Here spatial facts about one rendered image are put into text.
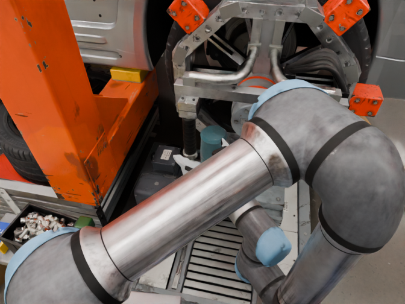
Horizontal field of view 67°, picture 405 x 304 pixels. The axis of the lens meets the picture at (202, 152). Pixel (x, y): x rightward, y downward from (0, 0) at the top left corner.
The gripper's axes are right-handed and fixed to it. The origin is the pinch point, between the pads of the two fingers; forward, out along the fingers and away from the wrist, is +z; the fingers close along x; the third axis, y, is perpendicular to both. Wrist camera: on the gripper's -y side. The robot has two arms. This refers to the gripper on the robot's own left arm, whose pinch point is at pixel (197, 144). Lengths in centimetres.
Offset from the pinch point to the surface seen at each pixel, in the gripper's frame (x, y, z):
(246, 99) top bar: 10.9, -13.5, -3.7
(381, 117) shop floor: 172, 74, 35
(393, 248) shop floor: 93, 78, -36
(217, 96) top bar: 5.6, -13.1, 1.0
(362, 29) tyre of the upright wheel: 50, -24, -1
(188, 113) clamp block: -1.3, -8.6, 3.2
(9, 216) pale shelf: -57, 41, 35
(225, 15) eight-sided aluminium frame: 16.0, -26.1, 16.1
